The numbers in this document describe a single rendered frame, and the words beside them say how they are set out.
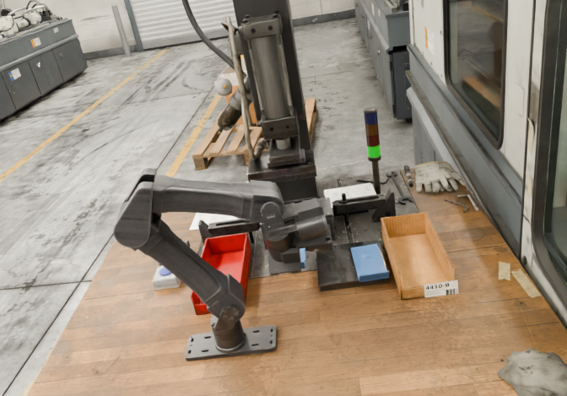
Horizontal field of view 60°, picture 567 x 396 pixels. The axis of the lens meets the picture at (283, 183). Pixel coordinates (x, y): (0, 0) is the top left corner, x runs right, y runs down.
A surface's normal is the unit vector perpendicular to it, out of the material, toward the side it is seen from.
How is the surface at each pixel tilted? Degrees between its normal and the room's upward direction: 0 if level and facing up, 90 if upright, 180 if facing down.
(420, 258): 0
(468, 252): 0
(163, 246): 99
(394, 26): 90
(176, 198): 90
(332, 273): 0
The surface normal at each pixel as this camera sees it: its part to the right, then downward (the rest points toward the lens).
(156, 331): -0.16, -0.88
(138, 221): 0.14, 0.42
